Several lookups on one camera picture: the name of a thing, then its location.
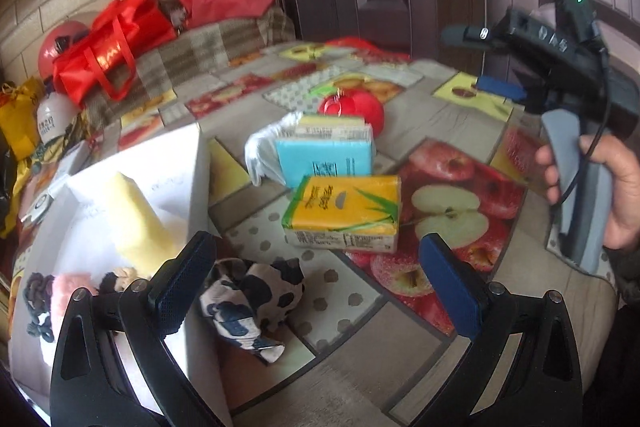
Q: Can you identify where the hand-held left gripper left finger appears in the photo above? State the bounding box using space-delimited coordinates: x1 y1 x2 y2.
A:
50 231 236 427

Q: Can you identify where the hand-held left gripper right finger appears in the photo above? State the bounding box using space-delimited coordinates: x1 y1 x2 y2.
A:
419 233 585 427

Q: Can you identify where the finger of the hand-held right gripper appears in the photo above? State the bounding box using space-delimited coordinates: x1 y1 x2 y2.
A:
475 74 548 112
440 23 508 52

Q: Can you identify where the black and tan hair tie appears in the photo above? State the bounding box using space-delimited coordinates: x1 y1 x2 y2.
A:
97 266 143 295

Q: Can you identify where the cow print cloth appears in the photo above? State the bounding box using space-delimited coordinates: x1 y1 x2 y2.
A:
199 257 307 365

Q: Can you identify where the yellow sponge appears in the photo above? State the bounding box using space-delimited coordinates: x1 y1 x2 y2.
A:
97 172 183 280

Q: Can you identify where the pink plush ball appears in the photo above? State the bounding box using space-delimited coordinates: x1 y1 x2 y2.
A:
50 272 101 308

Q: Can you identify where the white cardboard box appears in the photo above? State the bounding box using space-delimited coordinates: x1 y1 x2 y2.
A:
10 122 236 427

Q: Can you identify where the yellow tissue pack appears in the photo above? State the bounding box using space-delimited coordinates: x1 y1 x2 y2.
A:
281 174 403 254

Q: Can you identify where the red apple plush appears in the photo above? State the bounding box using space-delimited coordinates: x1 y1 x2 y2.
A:
318 89 386 138

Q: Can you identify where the black scrunchie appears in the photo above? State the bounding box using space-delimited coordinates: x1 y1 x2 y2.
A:
21 272 57 343

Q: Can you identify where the white plastic bag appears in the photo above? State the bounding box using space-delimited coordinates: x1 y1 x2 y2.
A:
244 112 301 188

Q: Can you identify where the blue tissue pack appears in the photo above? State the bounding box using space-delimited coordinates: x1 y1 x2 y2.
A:
275 114 375 190

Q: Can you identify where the person's right hand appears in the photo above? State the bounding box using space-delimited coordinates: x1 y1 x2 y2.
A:
534 134 640 253

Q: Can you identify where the flat red printed bag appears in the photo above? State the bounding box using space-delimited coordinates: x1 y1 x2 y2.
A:
325 36 411 62

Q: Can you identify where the fruit print tablecloth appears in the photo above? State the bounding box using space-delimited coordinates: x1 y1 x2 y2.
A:
10 39 621 427

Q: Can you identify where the white round device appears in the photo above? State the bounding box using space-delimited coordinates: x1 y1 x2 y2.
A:
20 192 56 223

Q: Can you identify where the yellow cloth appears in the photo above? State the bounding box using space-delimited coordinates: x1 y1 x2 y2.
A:
0 154 41 238

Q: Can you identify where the white helmet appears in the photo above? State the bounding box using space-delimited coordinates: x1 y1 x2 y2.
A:
36 94 81 145

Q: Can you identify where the yellow shopping bag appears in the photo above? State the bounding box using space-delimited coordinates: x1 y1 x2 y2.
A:
0 77 46 160

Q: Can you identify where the shiny red tote bag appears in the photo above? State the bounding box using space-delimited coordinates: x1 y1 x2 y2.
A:
52 0 178 102

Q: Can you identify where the pink helmet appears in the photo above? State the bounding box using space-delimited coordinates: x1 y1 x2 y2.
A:
37 21 93 82

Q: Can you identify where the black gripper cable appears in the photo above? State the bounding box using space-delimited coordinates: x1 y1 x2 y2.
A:
550 19 613 208

